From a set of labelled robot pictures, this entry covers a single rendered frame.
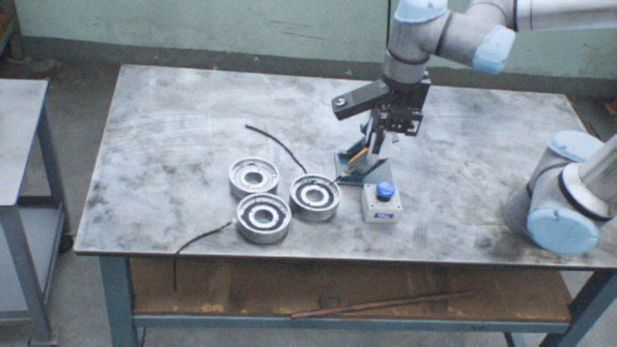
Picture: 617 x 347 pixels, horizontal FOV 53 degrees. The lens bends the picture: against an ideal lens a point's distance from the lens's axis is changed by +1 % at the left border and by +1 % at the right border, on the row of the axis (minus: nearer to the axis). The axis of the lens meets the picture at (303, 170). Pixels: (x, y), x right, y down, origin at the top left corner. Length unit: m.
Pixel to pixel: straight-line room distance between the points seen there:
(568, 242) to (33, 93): 1.33
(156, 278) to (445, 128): 0.79
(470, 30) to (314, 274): 0.72
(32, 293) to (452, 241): 1.06
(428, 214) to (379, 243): 0.15
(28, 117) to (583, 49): 2.56
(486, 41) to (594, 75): 2.47
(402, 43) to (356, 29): 1.88
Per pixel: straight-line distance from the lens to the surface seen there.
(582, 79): 3.47
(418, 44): 1.04
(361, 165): 1.23
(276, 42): 2.93
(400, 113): 1.13
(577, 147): 1.28
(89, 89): 2.91
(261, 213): 1.24
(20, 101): 1.75
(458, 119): 1.63
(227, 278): 1.46
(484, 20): 1.06
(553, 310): 1.64
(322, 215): 1.24
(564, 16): 1.13
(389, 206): 1.27
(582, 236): 1.17
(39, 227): 2.05
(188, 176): 1.32
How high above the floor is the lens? 1.73
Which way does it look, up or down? 43 degrees down
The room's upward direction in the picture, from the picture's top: 10 degrees clockwise
